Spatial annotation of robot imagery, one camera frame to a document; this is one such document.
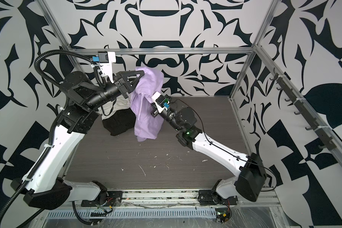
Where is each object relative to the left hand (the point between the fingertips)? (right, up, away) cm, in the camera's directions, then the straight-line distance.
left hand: (142, 67), depth 46 cm
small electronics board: (+35, -65, +24) cm, 78 cm away
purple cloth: (-2, -20, +17) cm, 27 cm away
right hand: (0, -6, +9) cm, 11 cm away
